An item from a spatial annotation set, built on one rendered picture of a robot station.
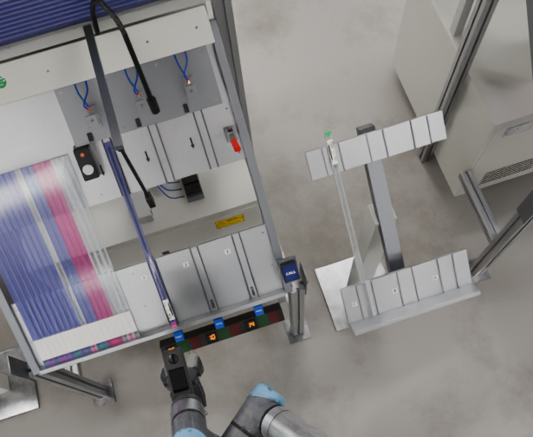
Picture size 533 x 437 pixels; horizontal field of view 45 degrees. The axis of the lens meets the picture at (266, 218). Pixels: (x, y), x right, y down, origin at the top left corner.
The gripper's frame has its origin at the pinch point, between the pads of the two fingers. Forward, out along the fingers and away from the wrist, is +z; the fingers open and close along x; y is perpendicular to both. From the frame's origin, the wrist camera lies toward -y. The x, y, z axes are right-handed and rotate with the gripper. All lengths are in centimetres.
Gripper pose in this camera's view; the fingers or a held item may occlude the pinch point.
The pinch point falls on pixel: (180, 354)
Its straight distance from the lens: 165.5
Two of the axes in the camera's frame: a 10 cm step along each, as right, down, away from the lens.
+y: 2.5, 8.9, 3.7
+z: -1.7, -3.4, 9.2
